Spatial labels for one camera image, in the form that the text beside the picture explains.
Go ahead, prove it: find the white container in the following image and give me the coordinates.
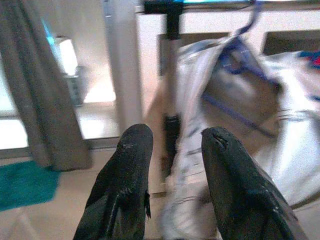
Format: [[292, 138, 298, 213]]
[[55, 36, 79, 76]]

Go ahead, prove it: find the teal floor mat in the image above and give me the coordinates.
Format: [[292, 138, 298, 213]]
[[0, 159, 62, 212]]

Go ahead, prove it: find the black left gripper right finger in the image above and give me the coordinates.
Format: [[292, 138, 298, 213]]
[[200, 126, 310, 240]]

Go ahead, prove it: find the grey basket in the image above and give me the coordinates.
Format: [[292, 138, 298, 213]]
[[64, 66, 89, 107]]

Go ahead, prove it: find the grey curtain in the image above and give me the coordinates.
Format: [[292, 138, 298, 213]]
[[0, 0, 92, 172]]

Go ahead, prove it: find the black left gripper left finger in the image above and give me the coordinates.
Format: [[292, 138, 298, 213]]
[[73, 123, 154, 240]]

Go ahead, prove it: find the white garment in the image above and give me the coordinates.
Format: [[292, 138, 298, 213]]
[[249, 51, 320, 209]]

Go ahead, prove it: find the white striped shirt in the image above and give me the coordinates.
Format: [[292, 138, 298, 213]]
[[159, 34, 284, 240]]

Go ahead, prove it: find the metal clothes rack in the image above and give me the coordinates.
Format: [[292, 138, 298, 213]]
[[143, 0, 320, 181]]

